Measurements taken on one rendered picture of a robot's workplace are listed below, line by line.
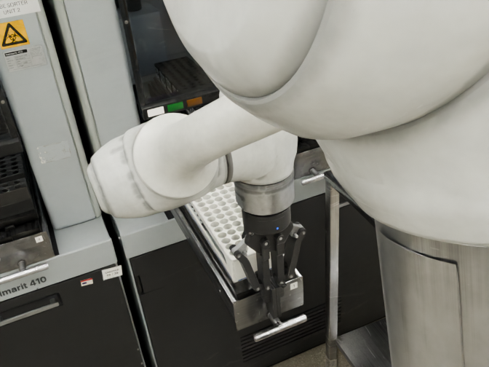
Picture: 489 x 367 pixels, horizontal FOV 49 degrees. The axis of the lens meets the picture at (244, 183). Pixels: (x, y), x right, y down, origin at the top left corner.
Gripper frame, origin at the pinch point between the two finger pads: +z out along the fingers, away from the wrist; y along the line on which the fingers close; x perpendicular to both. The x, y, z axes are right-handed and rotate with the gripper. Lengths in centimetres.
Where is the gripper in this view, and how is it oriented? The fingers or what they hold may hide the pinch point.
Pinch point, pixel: (273, 298)
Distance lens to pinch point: 94.9
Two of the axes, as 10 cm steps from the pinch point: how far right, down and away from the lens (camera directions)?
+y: -9.1, 2.9, -3.0
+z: 0.9, 8.4, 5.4
